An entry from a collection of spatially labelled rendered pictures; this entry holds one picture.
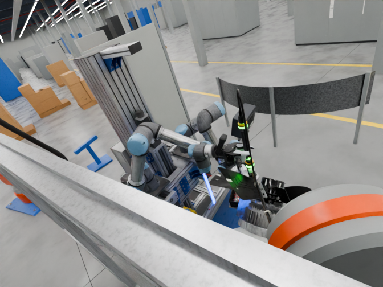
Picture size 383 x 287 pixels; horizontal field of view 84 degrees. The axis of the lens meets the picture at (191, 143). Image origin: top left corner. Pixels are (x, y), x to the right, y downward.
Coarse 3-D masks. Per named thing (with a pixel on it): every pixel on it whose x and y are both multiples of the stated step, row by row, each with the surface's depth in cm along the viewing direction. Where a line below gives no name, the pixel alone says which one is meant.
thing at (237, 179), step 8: (224, 168) 107; (224, 176) 99; (232, 176) 102; (240, 176) 107; (232, 184) 95; (240, 184) 100; (248, 184) 105; (240, 192) 94; (248, 192) 100; (256, 192) 105
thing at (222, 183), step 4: (220, 172) 141; (216, 176) 136; (220, 176) 135; (212, 180) 132; (216, 180) 132; (220, 180) 131; (224, 180) 131; (212, 184) 128; (216, 184) 128; (220, 184) 128; (224, 184) 127; (228, 184) 127; (232, 188) 124
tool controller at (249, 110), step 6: (246, 108) 183; (252, 108) 182; (246, 114) 176; (252, 114) 182; (234, 120) 174; (246, 120) 172; (252, 120) 190; (234, 126) 179; (234, 132) 183; (240, 132) 179
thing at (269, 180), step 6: (264, 180) 114; (270, 180) 112; (276, 180) 111; (264, 186) 113; (270, 186) 112; (276, 186) 111; (282, 186) 112; (270, 192) 111; (276, 192) 111; (264, 198) 112; (270, 198) 112; (276, 198) 112; (276, 204) 109; (282, 204) 111
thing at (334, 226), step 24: (312, 192) 23; (336, 192) 22; (360, 192) 21; (288, 216) 23; (312, 216) 21; (336, 216) 20; (360, 216) 19; (288, 240) 22; (312, 240) 20; (336, 240) 19; (360, 240) 18; (336, 264) 19; (360, 264) 19
